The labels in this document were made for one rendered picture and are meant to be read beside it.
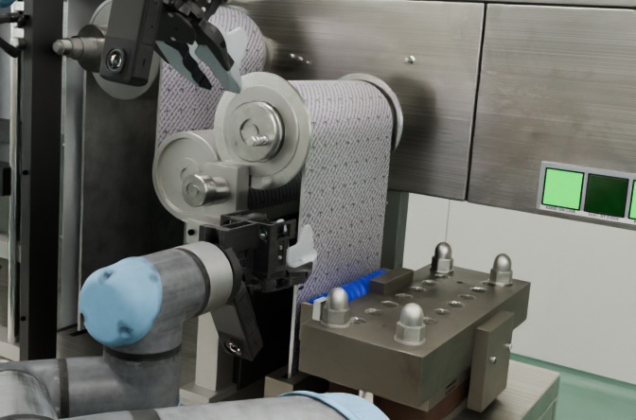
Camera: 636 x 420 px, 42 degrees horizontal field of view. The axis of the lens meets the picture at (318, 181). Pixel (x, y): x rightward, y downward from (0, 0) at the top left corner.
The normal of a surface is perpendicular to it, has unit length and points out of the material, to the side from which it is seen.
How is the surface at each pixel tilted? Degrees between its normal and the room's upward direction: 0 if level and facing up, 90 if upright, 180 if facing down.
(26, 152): 90
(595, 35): 90
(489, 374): 90
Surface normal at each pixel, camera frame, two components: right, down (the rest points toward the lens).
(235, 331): -0.49, 0.59
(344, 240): 0.85, 0.15
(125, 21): -0.51, -0.04
